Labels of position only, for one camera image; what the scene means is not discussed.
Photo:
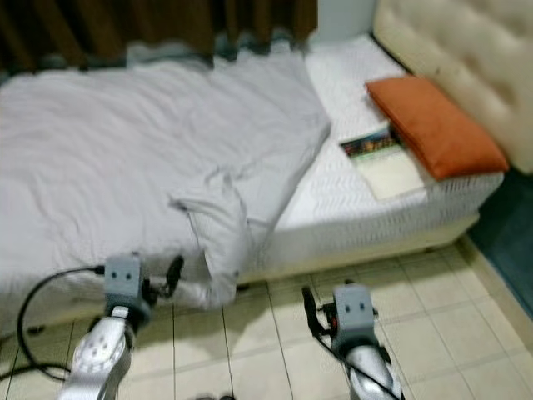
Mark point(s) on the cream bed base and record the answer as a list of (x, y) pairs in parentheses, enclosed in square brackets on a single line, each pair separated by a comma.
[(366, 250)]

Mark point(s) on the brown curtain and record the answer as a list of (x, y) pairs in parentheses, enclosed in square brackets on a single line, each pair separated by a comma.
[(150, 25)]

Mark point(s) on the grey duvet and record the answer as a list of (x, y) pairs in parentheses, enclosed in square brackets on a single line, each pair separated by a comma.
[(117, 150)]

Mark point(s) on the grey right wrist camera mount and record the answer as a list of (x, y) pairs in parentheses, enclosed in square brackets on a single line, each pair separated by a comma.
[(355, 315)]

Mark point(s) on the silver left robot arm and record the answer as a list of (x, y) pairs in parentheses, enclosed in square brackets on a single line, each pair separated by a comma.
[(100, 358)]

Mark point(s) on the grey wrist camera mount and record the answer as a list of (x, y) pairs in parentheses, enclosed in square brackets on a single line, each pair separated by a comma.
[(355, 315), (127, 282)]

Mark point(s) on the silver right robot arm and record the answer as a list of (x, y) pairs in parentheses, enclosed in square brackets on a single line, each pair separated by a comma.
[(375, 375)]

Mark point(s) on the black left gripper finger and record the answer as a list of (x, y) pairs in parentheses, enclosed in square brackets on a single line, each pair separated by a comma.
[(174, 275)]

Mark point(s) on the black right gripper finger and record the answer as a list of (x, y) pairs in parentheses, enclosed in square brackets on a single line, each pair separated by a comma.
[(312, 311), (342, 284)]

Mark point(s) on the orange pillow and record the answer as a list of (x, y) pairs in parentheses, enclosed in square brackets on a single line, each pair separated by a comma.
[(437, 121)]

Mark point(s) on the white patterned mattress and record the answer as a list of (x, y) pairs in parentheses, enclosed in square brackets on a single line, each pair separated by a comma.
[(333, 217)]

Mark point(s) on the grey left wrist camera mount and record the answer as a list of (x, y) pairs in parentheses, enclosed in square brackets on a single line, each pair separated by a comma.
[(127, 282)]

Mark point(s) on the white booklet with city photo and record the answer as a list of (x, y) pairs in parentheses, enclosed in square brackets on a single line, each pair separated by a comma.
[(391, 173)]

